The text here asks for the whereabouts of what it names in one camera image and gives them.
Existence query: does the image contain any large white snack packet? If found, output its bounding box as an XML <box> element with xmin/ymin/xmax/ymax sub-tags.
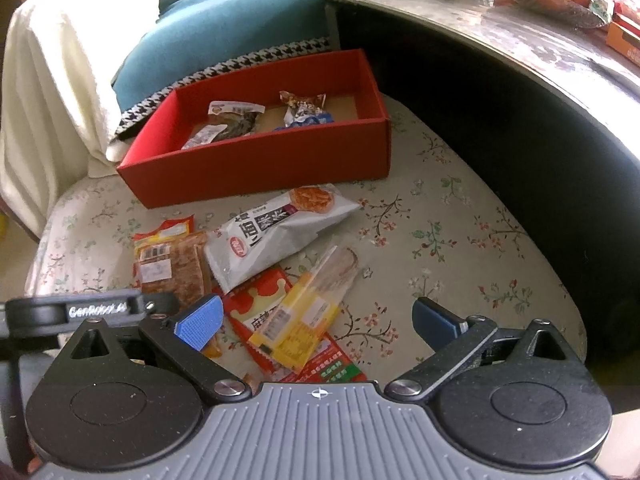
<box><xmin>204</xmin><ymin>185</ymin><xmax>362</xmax><ymax>296</ymax></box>

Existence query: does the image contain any red cardboard box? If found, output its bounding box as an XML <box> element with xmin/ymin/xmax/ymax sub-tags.
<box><xmin>116</xmin><ymin>48</ymin><xmax>392</xmax><ymax>209</ymax></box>

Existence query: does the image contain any blue blanket houndstooth trim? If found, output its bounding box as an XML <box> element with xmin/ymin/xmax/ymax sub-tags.
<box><xmin>111</xmin><ymin>0</ymin><xmax>493</xmax><ymax>142</ymax></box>

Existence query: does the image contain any floral quilted mat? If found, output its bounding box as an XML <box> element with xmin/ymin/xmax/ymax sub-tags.
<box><xmin>25</xmin><ymin>95</ymin><xmax>588</xmax><ymax>397</ymax></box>

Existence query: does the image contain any white barcode snack packet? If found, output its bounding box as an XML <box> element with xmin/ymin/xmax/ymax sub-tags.
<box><xmin>181</xmin><ymin>101</ymin><xmax>267</xmax><ymax>150</ymax></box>

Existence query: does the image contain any red crown print snack packet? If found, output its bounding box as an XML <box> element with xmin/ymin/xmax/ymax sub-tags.
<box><xmin>220</xmin><ymin>267</ymin><xmax>368</xmax><ymax>386</ymax></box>

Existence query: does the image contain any white blanket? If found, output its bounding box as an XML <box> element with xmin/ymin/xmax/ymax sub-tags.
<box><xmin>0</xmin><ymin>0</ymin><xmax>161</xmax><ymax>241</ymax></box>

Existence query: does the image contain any yellow clear snack packet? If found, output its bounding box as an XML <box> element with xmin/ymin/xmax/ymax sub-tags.
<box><xmin>247</xmin><ymin>245</ymin><xmax>361</xmax><ymax>373</ymax></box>

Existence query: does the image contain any dark coffee table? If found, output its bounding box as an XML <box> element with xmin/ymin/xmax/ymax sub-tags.
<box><xmin>319</xmin><ymin>0</ymin><xmax>640</xmax><ymax>413</ymax></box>

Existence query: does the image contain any red brown clear snack packet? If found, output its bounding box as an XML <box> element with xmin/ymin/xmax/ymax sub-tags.
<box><xmin>279</xmin><ymin>90</ymin><xmax>328</xmax><ymax>116</ymax></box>

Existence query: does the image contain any blue snack packet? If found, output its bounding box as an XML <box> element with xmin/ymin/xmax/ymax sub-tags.
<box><xmin>274</xmin><ymin>111</ymin><xmax>335</xmax><ymax>131</ymax></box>

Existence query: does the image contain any red white box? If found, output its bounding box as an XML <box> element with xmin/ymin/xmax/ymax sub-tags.
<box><xmin>612</xmin><ymin>0</ymin><xmax>640</xmax><ymax>36</ymax></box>

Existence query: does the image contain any orange box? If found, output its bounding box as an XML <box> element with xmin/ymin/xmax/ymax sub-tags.
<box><xmin>605</xmin><ymin>21</ymin><xmax>640</xmax><ymax>63</ymax></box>

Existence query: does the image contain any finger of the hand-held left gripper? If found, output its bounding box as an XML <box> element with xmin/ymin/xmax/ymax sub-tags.
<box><xmin>141</xmin><ymin>294</ymin><xmax>180</xmax><ymax>318</ymax></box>

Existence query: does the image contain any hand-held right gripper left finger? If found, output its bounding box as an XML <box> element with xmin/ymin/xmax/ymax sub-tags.
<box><xmin>64</xmin><ymin>294</ymin><xmax>251</xmax><ymax>403</ymax></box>

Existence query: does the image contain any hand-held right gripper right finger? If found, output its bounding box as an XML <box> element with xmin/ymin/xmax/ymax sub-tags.
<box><xmin>385</xmin><ymin>296</ymin><xmax>575</xmax><ymax>403</ymax></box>

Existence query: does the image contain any glass fruit bowl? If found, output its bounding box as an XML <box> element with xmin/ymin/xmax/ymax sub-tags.
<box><xmin>487</xmin><ymin>0</ymin><xmax>615</xmax><ymax>29</ymax></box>

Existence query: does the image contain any orange brown snack packet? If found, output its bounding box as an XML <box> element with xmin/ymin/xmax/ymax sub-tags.
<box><xmin>132</xmin><ymin>214</ymin><xmax>212</xmax><ymax>307</ymax></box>

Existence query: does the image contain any green white packet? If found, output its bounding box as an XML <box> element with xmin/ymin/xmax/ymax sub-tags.
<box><xmin>589</xmin><ymin>0</ymin><xmax>617</xmax><ymax>25</ymax></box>

